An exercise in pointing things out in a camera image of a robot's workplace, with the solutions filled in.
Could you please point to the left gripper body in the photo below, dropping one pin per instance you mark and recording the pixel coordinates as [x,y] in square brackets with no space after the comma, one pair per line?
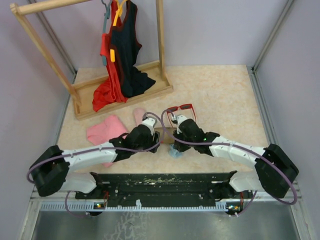
[152,143]

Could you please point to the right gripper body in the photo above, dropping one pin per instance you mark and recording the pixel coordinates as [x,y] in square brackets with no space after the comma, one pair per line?
[182,146]

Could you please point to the small blue cloth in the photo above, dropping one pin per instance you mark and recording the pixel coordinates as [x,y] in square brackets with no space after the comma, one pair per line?
[174,152]

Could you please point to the brown glasses case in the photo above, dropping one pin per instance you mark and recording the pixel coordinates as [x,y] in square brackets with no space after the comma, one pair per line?
[166,139]

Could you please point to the red sunglasses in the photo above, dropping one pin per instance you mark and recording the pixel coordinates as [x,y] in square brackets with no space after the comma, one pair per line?
[184,107]

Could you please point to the pink shirt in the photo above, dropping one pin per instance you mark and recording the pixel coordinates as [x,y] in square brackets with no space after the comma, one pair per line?
[111,127]

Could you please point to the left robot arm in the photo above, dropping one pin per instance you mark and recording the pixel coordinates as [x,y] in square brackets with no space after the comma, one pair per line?
[56,169]

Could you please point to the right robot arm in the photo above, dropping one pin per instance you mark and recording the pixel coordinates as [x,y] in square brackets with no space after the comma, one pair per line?
[272,169]

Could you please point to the wooden clothes rack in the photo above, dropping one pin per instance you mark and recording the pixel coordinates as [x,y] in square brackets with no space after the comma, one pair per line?
[82,93]

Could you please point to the black tank top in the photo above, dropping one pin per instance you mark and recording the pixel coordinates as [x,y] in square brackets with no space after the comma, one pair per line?
[123,41]

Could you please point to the grey-blue hanger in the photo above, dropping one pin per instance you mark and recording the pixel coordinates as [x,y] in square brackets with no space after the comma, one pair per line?
[107,15]

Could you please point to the yellow hanger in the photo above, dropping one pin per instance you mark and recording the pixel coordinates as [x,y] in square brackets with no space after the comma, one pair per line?
[118,13]

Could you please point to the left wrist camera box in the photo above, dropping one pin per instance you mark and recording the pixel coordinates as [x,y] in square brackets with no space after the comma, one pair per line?
[150,122]

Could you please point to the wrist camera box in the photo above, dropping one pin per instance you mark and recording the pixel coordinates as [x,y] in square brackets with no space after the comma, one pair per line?
[178,119]
[150,122]

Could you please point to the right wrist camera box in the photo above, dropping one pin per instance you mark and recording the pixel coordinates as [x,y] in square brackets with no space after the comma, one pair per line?
[178,119]

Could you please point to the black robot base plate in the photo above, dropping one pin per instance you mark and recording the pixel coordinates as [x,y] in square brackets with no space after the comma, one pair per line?
[164,189]

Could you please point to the white cable duct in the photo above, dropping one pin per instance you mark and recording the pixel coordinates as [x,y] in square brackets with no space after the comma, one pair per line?
[77,206]

